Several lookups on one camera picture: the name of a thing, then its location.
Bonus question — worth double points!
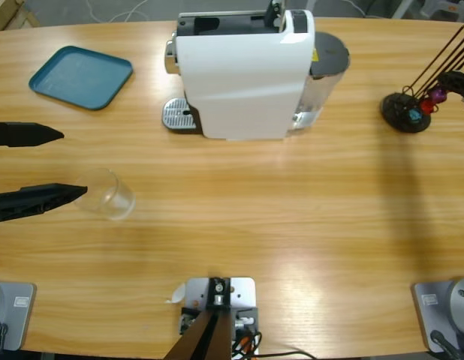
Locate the white capsule coffee machine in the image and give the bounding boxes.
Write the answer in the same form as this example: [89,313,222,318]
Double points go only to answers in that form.
[162,9,316,143]

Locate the black capsule holder with rods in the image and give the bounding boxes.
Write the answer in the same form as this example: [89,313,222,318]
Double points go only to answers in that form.
[381,24,464,134]

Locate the orange and black cable bundle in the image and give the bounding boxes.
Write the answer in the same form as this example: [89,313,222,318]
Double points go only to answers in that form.
[231,329,263,360]

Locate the metal drip tray grid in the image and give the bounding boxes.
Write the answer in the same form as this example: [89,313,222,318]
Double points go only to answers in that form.
[162,97,200,132]

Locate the red coffee capsule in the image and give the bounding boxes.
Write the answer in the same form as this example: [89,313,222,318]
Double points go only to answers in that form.
[419,97,438,116]

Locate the dark mount post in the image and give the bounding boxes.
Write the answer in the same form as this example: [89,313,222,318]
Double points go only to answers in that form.
[166,277,233,360]

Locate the clear glass cup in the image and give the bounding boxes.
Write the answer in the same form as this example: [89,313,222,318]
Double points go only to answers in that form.
[71,167,137,221]

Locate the white mount block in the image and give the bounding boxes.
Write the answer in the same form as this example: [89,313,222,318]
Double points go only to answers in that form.
[179,276,260,357]

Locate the clear water tank dark lid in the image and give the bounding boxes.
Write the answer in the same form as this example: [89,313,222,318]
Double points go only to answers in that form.
[291,31,351,133]

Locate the white paper tag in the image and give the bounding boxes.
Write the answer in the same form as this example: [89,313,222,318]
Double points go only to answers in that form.
[164,283,186,305]

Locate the teal plastic tray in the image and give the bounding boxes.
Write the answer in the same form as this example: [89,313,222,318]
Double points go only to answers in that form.
[28,45,134,112]

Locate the grey coffee machine lever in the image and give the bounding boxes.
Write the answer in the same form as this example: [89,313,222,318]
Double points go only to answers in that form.
[264,0,288,33]

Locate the white floor cable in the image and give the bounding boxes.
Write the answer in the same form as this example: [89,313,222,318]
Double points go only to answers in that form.
[85,0,150,24]

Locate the thin black cable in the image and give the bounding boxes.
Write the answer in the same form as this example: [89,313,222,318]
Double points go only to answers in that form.
[256,349,316,360]

